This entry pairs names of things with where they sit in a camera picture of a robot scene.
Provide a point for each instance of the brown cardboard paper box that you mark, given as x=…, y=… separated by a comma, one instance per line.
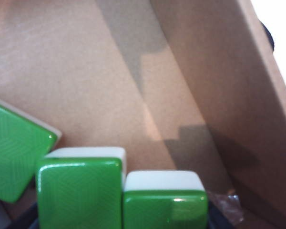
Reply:
x=85, y=59

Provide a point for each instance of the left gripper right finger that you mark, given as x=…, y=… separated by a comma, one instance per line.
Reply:
x=222, y=212

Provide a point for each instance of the white green mahjong tile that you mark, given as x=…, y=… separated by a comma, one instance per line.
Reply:
x=164, y=210
x=16, y=148
x=78, y=195

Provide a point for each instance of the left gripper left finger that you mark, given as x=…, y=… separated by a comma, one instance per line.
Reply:
x=23, y=219

